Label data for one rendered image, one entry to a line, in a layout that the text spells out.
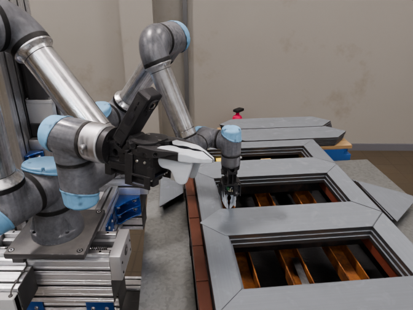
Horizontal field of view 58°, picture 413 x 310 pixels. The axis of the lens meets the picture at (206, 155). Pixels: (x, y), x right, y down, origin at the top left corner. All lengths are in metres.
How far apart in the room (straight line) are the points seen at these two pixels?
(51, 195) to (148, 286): 0.59
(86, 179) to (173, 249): 0.91
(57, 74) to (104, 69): 3.17
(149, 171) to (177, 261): 0.98
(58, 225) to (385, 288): 0.99
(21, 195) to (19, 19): 0.41
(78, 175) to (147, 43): 0.64
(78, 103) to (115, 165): 0.24
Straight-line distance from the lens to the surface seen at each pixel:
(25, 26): 0.95
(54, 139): 0.75
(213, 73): 3.93
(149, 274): 1.53
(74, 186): 0.78
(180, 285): 1.47
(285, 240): 1.46
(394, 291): 1.32
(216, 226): 1.45
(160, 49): 1.27
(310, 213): 1.58
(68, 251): 1.12
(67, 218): 1.14
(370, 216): 1.64
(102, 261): 1.16
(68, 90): 0.90
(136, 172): 0.65
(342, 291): 1.26
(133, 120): 0.64
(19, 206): 1.01
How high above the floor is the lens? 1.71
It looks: 25 degrees down
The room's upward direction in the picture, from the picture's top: straight up
